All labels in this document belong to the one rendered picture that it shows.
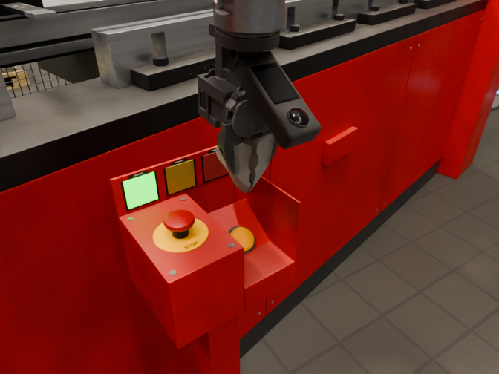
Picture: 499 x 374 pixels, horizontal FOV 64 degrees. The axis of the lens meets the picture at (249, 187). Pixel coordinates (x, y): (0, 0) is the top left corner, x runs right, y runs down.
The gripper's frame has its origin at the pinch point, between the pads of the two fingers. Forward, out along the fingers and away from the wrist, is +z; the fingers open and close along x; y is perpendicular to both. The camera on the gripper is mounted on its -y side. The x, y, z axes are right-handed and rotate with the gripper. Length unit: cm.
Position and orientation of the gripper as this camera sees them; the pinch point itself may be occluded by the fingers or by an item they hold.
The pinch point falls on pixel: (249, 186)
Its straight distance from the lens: 54.1
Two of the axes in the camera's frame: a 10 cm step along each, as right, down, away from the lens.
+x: -8.1, 3.2, -4.9
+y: -5.9, -5.1, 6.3
